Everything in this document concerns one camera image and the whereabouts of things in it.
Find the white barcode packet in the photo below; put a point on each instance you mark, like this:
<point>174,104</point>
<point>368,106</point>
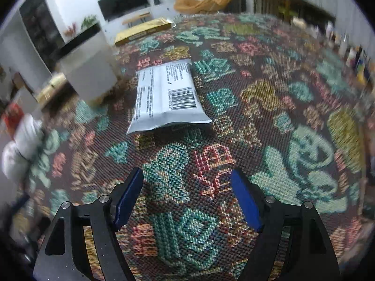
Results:
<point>167,99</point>

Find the bushy green potted plant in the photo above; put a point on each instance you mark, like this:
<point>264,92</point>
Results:
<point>89,22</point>

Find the yellow flat box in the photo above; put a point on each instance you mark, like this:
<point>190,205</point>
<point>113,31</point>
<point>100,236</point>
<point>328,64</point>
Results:
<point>143,30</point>

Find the dark glass display cabinet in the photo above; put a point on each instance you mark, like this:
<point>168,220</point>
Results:
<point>41,20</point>

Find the row of small bottles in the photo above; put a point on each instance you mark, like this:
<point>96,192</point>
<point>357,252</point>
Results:
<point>354,55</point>

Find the clear jar black lid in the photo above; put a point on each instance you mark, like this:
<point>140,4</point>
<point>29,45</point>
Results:
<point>88,67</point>

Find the white plush toy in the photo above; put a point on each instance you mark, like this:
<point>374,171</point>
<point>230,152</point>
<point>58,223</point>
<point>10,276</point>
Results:
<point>20,146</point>

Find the white cardboard box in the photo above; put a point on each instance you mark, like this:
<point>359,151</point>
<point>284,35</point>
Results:
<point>52,89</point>

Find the white television cabinet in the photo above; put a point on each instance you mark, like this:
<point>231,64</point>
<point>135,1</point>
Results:
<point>159,11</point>

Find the colourful patterned woven blanket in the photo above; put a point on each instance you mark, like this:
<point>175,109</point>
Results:
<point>263,123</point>

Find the small wooden bench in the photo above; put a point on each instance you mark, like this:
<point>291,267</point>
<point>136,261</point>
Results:
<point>136,17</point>

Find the dark wooden furniture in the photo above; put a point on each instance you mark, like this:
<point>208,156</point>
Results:
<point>307,8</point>

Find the red flowers in vase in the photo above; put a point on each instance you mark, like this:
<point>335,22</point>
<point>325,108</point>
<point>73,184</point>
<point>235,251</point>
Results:
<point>70,29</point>

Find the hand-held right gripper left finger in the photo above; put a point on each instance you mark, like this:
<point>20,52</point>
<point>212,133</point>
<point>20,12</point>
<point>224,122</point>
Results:
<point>129,199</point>

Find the black television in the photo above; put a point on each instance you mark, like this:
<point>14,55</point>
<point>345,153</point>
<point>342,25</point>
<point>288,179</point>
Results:
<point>123,3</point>

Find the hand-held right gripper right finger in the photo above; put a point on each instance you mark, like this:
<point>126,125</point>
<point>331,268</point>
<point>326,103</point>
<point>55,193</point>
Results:
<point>247,202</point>

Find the red mesh pouch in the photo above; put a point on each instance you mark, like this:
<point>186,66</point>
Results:
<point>13,114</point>

